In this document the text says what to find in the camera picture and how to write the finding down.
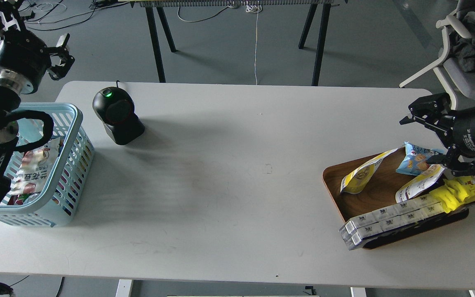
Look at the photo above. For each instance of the bright yellow snack pack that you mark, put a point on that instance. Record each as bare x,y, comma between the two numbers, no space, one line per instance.
455,193

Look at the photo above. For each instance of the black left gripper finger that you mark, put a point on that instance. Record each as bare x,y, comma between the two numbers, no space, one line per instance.
61,69

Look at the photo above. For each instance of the white snack bag in basket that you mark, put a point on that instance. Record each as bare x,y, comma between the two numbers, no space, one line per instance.
36,165

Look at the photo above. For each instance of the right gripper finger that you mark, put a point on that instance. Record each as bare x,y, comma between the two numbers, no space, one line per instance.
433,112
451,161

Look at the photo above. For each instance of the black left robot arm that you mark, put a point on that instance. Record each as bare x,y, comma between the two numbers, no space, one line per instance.
11,85

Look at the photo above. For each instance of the wooden tray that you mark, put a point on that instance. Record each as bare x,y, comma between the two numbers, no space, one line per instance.
380,192

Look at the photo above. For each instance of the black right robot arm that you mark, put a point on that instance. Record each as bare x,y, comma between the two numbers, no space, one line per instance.
454,128

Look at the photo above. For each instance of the white office chair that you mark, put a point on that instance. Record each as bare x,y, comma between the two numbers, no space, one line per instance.
453,79

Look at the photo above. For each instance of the black table legs right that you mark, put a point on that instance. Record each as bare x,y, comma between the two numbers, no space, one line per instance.
322,33

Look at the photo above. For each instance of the black barcode scanner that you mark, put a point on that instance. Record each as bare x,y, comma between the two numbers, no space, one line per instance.
115,108

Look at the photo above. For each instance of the light blue plastic basket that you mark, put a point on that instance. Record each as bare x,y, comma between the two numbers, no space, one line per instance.
58,201

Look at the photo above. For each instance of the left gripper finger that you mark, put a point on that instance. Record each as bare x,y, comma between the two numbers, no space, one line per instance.
10,20

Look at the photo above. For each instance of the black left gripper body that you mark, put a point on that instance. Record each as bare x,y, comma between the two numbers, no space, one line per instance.
24,53

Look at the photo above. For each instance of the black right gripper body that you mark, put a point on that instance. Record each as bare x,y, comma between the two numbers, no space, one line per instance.
470,130

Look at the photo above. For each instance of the long silver snack box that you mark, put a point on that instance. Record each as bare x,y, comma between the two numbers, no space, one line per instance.
389,220

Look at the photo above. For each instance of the blue snack bag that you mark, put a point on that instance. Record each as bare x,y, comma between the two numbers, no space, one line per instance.
415,161

